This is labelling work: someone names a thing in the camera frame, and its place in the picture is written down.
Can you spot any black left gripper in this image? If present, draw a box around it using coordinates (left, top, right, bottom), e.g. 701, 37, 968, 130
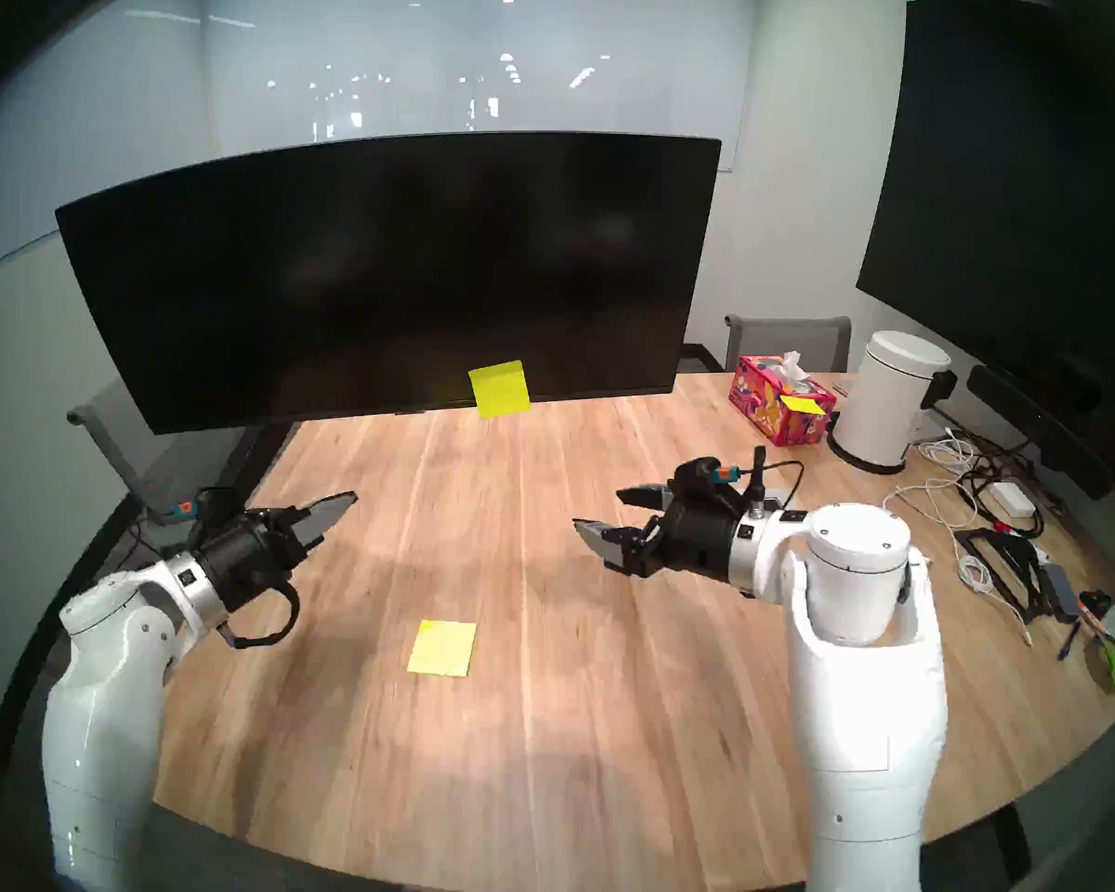
195, 492, 359, 612

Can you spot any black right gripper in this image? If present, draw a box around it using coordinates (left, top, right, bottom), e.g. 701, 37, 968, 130
572, 483, 746, 582

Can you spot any yellow sticky note pad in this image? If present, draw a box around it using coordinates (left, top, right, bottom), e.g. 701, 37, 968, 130
407, 619, 478, 678

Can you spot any single yellow sticky note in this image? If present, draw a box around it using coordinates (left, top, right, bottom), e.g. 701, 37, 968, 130
468, 360, 531, 421

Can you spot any curved black computer monitor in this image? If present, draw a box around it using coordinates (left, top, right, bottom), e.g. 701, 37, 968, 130
54, 132, 723, 436

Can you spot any grey mesh office chair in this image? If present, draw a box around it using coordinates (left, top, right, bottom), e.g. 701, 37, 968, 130
67, 376, 261, 529
724, 314, 853, 374

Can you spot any red floral tissue box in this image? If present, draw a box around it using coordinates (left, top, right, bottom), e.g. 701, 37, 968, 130
728, 351, 838, 448

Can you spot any white cylindrical pedal bin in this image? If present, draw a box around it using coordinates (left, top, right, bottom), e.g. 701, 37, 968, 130
827, 330, 958, 476

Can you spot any black triangular folding stand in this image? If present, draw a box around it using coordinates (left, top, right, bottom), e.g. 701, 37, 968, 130
953, 526, 1056, 626

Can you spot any black video sound bar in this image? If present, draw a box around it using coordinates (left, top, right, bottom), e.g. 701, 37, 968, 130
966, 364, 1115, 501

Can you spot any grey adapter dongle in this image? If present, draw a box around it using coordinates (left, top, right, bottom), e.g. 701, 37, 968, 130
1041, 565, 1083, 622

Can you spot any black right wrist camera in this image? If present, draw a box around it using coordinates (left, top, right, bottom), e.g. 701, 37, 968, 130
674, 457, 738, 505

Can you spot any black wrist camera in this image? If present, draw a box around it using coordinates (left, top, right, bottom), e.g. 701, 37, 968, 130
172, 489, 243, 547
674, 457, 738, 505

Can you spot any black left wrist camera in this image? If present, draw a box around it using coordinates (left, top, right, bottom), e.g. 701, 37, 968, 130
172, 489, 243, 547

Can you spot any black camera cable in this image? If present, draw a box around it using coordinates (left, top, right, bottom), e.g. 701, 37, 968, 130
130, 518, 300, 649
739, 446, 807, 519

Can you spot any white charging cable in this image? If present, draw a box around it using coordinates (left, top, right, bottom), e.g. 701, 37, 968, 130
918, 432, 981, 480
957, 528, 1034, 647
883, 479, 963, 566

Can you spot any black power cable bundle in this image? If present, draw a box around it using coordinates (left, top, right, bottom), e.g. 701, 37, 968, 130
955, 424, 1048, 540

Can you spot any frosted glass wall board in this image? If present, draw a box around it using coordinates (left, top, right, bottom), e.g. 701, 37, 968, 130
203, 0, 754, 171

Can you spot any large black wall television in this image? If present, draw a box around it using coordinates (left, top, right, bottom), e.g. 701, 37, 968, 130
855, 0, 1115, 492

